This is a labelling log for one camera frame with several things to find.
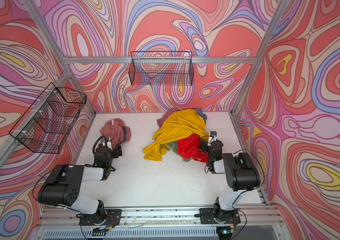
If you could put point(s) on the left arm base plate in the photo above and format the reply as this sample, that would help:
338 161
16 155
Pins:
111 218

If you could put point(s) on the aluminium mounting rail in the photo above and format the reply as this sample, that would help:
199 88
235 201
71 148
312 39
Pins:
164 216

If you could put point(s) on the dusty pink cloth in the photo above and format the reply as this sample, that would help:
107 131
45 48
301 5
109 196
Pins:
117 132

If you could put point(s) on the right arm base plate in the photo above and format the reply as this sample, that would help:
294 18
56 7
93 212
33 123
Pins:
209 216

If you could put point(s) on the black wire basket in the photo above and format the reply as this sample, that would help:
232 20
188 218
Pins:
52 121
161 68

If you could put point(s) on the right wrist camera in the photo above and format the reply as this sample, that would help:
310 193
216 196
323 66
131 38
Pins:
213 136

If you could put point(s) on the yellow cloth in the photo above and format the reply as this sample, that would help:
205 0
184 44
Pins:
178 126

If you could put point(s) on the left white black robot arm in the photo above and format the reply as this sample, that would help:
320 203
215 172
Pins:
63 188

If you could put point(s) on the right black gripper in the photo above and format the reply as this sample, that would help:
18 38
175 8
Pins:
204 148

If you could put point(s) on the olive green cloth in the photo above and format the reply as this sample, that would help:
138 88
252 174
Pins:
173 146

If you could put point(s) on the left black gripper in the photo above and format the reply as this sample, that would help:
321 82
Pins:
115 154

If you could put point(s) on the red cloth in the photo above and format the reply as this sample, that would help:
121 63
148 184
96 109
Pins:
189 149

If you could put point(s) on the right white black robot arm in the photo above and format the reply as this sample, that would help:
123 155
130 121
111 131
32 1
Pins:
241 177

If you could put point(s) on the back black wire basket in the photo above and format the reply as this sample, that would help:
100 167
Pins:
161 68

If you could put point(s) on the left black wire basket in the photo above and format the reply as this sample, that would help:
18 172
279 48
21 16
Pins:
52 121

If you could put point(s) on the blue checkered cloth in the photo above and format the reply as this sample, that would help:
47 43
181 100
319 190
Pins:
201 114

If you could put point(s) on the maroon cloth at back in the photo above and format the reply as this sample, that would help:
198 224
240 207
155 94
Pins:
161 121

